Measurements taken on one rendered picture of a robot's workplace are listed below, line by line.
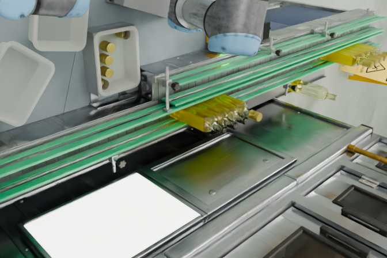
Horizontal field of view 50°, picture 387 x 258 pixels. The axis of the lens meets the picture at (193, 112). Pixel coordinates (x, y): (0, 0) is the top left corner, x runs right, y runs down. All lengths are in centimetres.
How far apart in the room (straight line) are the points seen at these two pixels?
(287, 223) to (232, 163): 31
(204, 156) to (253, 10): 76
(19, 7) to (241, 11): 43
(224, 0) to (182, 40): 85
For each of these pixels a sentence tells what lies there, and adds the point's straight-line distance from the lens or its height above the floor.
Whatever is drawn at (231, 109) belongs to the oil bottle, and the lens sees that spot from 158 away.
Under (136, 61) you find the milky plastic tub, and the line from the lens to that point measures 151.
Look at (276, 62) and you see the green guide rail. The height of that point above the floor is 91.
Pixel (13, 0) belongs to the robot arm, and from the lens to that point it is 79.
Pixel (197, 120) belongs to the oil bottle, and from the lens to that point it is 152.
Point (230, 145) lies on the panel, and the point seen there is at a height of 108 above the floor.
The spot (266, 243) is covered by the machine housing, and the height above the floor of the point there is 148.
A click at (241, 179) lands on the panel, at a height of 126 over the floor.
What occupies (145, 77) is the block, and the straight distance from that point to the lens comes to 154.
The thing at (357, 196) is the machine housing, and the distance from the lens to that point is 154.
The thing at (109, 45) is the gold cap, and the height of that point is 81.
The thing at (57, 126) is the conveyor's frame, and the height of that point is 84.
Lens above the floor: 200
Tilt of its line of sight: 41 degrees down
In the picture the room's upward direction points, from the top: 114 degrees clockwise
